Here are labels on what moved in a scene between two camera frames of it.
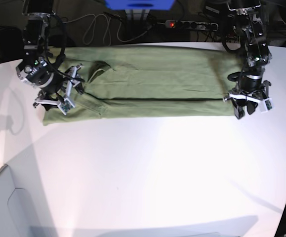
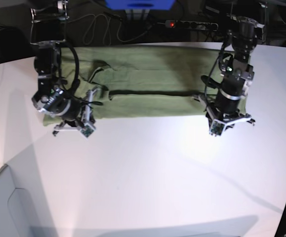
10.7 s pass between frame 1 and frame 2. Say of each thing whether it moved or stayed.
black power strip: stayed
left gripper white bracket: moved
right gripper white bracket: moved
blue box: stayed
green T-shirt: stayed
